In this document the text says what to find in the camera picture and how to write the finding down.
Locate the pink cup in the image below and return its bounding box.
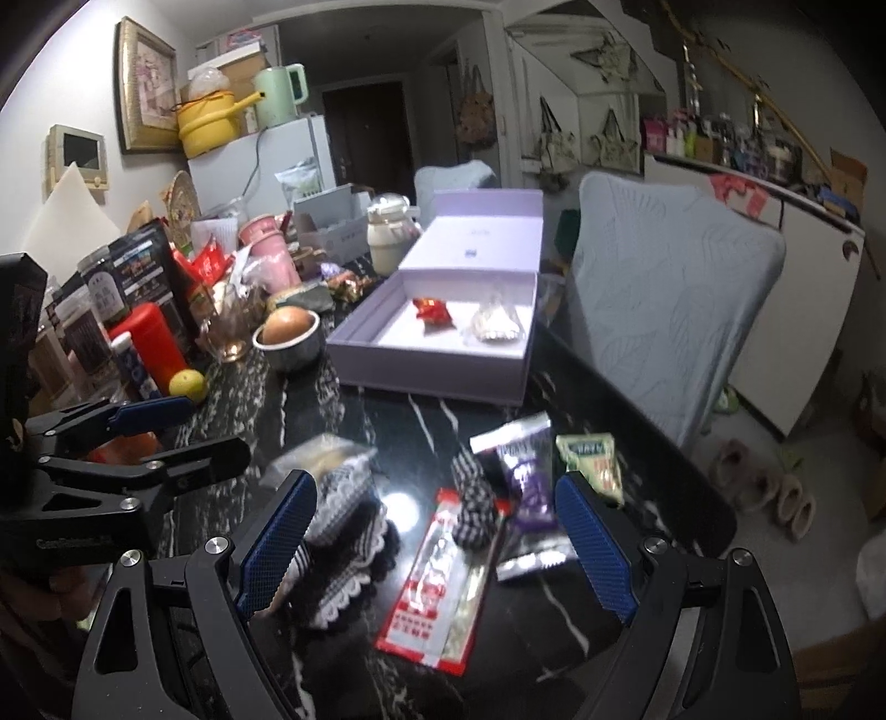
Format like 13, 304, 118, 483
239, 214, 302, 292

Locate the light tote bag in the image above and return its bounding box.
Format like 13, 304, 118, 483
538, 97, 579, 174
588, 107, 641, 174

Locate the open cardboard box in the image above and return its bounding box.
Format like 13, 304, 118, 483
827, 148, 869, 202

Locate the glass goblet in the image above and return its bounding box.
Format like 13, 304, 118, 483
200, 297, 257, 361

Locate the green sauce packet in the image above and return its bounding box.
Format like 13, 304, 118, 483
555, 433, 626, 510

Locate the red canister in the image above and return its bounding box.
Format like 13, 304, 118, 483
109, 302, 191, 395

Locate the brown egg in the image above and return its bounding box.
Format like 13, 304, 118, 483
259, 306, 312, 343

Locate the dark snack bag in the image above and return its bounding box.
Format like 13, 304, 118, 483
111, 222, 181, 320

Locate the red white packet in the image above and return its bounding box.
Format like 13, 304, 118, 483
375, 488, 513, 676

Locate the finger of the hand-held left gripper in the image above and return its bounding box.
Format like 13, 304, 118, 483
24, 394, 198, 451
31, 436, 251, 517

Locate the woven plate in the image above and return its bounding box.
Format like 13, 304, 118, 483
162, 171, 202, 240

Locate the clear bread packet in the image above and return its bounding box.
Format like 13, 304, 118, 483
266, 435, 378, 486

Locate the dark wooden door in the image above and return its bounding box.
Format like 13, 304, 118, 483
322, 79, 406, 188

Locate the light green kettle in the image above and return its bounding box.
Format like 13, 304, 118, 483
253, 64, 309, 129

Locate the red cloth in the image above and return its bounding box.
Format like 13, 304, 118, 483
709, 173, 769, 223

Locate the lace-edged clear snack packet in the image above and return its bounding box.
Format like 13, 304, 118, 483
277, 471, 403, 631

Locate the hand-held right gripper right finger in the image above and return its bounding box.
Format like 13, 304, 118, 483
554, 471, 804, 720

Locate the framed picture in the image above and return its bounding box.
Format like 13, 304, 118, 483
114, 17, 182, 155

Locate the red snack packet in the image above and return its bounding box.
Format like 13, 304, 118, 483
173, 239, 233, 285

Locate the jar with dark lid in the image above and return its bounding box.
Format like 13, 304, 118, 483
76, 245, 129, 326

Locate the white foam triangle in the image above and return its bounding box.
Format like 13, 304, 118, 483
24, 164, 122, 271

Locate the row of bottles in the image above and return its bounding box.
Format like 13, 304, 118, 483
640, 107, 832, 188

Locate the white plastic bag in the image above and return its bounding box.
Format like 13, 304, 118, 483
854, 533, 886, 624

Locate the purple snack packet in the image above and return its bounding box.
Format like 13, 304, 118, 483
471, 412, 583, 583

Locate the clear silver packet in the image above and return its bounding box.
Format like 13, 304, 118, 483
471, 291, 523, 343

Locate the metal bowl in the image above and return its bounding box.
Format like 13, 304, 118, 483
251, 309, 323, 373

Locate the white fridge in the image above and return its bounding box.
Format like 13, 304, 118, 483
187, 114, 337, 223

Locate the white blue tube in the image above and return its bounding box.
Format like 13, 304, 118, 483
109, 331, 163, 403

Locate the person's left hand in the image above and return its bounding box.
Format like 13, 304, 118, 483
0, 557, 94, 624

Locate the white ceramic jar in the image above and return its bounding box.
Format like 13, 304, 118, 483
365, 194, 423, 276

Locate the chair with light blue cover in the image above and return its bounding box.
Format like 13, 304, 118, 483
414, 159, 499, 205
564, 172, 788, 451

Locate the brown tote bag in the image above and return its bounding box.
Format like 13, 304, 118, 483
460, 65, 496, 146

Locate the yellow lemon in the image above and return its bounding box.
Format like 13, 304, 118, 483
168, 369, 209, 403

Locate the white cabinet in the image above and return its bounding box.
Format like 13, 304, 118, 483
643, 152, 868, 440

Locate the white open box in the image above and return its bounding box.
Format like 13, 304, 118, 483
292, 186, 368, 268

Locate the wall intercom panel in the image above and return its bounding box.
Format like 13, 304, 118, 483
47, 125, 108, 202

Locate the flat cardboard pile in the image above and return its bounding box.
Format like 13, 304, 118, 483
789, 616, 873, 714

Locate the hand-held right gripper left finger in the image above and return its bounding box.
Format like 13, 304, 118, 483
73, 469, 320, 720

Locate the purple gift box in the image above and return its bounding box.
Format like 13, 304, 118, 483
325, 188, 544, 408

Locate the yellow enamel pot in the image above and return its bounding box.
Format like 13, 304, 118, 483
173, 90, 260, 159

